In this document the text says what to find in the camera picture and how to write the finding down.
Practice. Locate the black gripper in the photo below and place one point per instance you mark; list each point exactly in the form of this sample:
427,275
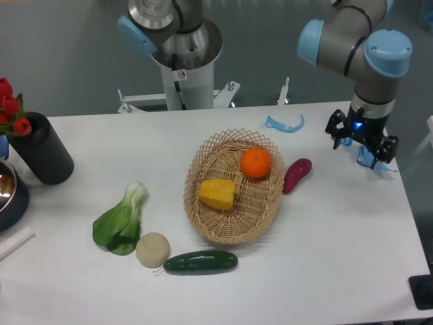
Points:
364,123

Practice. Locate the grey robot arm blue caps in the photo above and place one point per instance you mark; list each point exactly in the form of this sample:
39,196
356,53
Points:
350,44

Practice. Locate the oval wicker basket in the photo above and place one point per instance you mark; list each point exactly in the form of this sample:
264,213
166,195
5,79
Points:
256,201

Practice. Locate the yellow pepper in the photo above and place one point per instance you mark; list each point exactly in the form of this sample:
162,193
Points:
218,193

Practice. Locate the blue tape strip near gripper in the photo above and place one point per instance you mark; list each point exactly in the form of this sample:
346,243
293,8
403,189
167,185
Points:
365,159

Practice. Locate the purple sweet potato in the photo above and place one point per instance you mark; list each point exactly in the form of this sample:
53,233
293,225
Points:
296,172

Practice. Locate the orange fruit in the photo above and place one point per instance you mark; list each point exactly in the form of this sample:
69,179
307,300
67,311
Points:
255,163

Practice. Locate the black device at table edge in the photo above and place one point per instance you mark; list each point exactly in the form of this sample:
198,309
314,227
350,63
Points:
421,289

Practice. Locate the green cucumber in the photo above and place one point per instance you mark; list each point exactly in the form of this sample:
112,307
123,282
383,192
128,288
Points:
206,262

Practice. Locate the beige round potato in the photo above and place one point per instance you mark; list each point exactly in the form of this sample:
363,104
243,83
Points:
152,250

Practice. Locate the green bok choy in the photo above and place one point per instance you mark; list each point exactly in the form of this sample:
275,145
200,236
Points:
118,229

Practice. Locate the black cylindrical vase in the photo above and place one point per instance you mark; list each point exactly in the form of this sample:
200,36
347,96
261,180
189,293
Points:
43,151

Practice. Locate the white stick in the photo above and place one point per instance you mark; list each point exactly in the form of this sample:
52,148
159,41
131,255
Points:
15,241

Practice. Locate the red tulip flowers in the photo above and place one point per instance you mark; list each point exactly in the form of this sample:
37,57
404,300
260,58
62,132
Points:
13,119

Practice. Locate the dark bowl with metal inside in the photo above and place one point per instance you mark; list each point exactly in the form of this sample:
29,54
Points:
14,196

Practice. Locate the white mounting frame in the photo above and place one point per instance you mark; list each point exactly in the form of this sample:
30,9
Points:
181,98

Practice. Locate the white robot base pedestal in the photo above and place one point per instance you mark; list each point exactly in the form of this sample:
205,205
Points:
190,57

